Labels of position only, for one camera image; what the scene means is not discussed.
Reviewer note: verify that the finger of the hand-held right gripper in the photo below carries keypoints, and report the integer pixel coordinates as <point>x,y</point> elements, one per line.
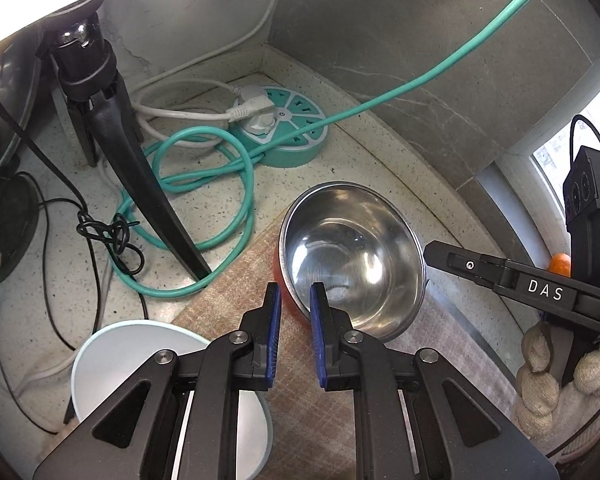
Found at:
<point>460,262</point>

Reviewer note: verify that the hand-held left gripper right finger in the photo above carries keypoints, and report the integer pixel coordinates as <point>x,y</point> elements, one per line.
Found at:
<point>320,340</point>

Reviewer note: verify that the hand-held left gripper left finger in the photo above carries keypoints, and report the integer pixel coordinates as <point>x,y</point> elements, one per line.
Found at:
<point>275,340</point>

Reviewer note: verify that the red steel-lined bowl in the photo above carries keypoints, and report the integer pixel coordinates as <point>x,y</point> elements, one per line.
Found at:
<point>350,250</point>

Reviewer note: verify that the person's right hand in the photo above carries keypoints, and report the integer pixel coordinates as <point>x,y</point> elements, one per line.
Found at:
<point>535,390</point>

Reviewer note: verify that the orange tangerine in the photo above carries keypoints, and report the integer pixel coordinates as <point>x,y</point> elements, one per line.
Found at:
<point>560,265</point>

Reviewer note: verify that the light blue bowl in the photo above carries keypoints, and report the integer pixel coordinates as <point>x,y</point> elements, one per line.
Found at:
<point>130,355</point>

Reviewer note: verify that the teal round power strip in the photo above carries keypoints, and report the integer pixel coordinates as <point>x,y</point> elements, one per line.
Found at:
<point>300,130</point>

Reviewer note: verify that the white plug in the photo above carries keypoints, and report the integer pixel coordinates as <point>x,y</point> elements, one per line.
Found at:
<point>257,122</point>

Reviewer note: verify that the black tripod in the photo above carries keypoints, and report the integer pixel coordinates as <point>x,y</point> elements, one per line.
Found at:
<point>130,160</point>

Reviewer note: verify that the black round device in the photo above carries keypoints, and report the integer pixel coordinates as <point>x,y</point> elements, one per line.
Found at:
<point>5,220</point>

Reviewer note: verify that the grey window frame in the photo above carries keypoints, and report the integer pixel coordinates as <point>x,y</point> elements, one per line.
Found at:
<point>510,180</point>

